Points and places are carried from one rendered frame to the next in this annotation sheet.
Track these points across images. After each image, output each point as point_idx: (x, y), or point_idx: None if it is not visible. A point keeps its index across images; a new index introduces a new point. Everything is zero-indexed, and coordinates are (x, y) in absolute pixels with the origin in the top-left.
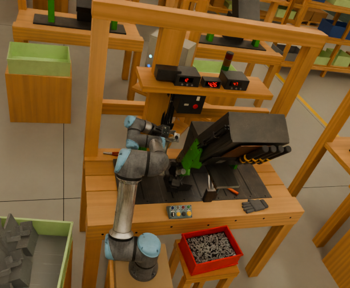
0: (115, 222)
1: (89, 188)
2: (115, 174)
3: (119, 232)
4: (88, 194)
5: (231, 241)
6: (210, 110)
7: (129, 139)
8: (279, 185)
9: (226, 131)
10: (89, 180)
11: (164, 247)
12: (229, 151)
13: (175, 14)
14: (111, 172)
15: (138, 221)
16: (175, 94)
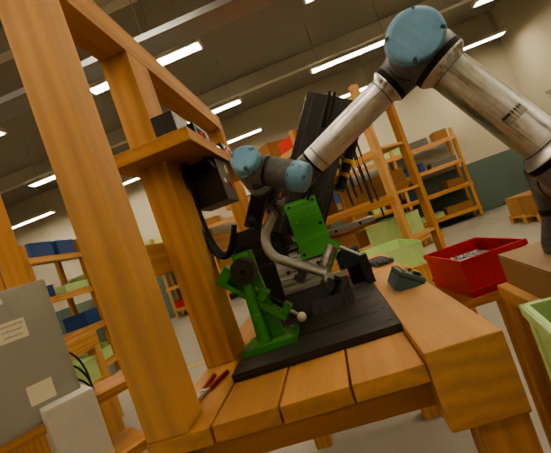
0: (541, 116)
1: (336, 384)
2: (288, 365)
3: None
4: (361, 378)
5: (450, 255)
6: (213, 238)
7: (292, 161)
8: (335, 272)
9: (333, 101)
10: (304, 393)
11: (508, 252)
12: None
13: (124, 31)
14: (277, 374)
15: (446, 296)
16: (213, 152)
